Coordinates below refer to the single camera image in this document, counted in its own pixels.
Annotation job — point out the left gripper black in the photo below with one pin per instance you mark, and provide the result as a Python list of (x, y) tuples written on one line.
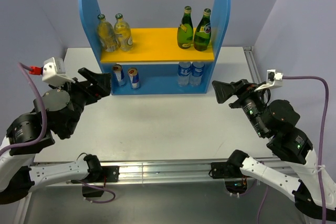
[(102, 82)]

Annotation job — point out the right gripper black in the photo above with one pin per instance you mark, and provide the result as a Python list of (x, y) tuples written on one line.
[(241, 87)]

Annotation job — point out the Red Bull can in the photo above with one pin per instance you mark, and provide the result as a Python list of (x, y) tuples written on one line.
[(134, 78), (119, 74)]

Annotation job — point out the clear Chang bottle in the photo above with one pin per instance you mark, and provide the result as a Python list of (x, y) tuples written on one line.
[(106, 34), (123, 34)]

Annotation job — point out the green Perrier bottle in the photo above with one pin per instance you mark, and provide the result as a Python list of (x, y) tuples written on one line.
[(185, 30), (203, 32)]

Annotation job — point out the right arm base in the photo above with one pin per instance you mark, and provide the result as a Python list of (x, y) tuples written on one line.
[(235, 182)]

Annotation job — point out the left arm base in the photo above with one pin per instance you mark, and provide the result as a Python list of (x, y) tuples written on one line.
[(110, 174)]

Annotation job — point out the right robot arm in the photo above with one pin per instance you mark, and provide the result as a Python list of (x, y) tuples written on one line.
[(302, 178)]

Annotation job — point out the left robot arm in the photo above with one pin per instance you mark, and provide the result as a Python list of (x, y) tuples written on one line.
[(27, 136)]

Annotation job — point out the blue and yellow shelf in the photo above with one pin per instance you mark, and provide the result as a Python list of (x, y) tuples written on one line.
[(155, 53)]

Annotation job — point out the right Pocari Sweat bottle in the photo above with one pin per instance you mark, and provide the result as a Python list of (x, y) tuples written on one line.
[(197, 70)]

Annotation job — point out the pocari sweat bottle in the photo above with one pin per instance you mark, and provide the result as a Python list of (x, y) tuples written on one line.
[(197, 70), (184, 69)]

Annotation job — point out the left Pocari Sweat bottle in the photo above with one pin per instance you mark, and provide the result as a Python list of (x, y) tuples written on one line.
[(184, 69)]

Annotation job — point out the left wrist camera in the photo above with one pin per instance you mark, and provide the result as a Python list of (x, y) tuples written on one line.
[(53, 72)]

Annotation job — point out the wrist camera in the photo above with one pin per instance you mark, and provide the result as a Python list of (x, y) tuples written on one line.
[(53, 72), (273, 80)]

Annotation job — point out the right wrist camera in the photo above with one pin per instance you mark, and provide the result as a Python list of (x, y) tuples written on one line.
[(273, 80)]

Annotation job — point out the front aluminium rail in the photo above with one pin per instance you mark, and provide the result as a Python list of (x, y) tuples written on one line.
[(154, 172)]

